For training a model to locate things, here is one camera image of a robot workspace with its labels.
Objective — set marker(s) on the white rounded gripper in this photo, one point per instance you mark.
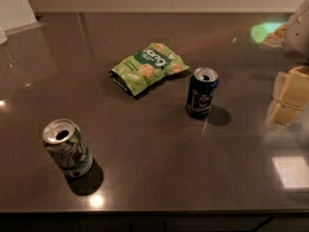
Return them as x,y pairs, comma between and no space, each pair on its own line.
297,36

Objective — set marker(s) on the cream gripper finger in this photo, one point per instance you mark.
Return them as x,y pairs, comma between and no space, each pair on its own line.
279,116

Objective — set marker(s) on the dark blue pepsi can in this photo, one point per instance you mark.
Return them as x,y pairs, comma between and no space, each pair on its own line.
202,87

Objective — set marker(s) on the green white soda can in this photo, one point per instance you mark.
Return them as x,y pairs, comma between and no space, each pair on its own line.
62,139

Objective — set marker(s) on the green snack bag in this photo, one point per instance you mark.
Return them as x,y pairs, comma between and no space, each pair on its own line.
140,71

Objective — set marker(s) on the white object at left edge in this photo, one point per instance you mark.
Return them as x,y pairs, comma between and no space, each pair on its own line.
3,36

